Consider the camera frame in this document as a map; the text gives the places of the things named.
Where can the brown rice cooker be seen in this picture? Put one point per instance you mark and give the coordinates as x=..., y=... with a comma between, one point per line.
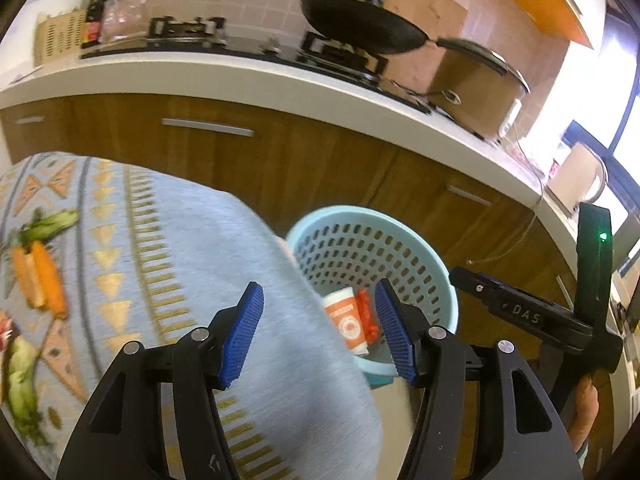
x=470, y=95

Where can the red plastic bag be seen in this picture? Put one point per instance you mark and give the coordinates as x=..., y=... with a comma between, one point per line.
x=367, y=320

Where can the cream electric kettle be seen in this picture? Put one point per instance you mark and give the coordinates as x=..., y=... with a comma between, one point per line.
x=575, y=175

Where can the black gas stove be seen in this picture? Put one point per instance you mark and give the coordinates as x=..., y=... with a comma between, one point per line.
x=240, y=50

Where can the orange carrot piece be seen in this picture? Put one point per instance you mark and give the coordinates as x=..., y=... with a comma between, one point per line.
x=50, y=280
x=25, y=275

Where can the beige utensil basket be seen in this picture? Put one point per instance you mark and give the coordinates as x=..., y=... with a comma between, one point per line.
x=57, y=37

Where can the pale green cabbage leaf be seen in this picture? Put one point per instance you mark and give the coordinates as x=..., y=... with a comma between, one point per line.
x=22, y=385

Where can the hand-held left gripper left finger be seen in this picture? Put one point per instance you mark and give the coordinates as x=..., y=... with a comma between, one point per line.
x=242, y=335

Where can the black wok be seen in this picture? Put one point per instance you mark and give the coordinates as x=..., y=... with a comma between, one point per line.
x=365, y=25

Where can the light blue perforated basket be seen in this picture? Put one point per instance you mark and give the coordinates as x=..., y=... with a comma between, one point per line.
x=320, y=240

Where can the clear plastic bag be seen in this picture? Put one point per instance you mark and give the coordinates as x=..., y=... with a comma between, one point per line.
x=122, y=15

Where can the dark sauce bottle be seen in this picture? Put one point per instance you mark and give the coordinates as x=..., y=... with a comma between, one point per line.
x=92, y=30

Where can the person's right hand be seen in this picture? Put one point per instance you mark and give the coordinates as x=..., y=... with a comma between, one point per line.
x=585, y=410

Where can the dark green vegetable leaf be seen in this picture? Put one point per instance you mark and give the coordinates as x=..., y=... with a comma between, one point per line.
x=50, y=225

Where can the orange paper cup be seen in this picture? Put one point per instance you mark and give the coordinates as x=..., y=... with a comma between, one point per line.
x=345, y=320

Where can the blue patterned tablecloth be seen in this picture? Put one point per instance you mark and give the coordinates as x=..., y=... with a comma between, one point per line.
x=175, y=260

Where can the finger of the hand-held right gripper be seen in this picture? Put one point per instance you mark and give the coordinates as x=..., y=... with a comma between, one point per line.
x=472, y=285

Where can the dark framed window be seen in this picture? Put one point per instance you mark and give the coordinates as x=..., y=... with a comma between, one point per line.
x=625, y=85

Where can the teal cardboard box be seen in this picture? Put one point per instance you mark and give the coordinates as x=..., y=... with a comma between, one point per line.
x=380, y=382

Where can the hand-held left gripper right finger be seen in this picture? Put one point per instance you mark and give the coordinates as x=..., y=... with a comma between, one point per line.
x=395, y=335

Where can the wooden kitchen base cabinet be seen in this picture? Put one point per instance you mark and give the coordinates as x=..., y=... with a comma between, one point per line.
x=325, y=160

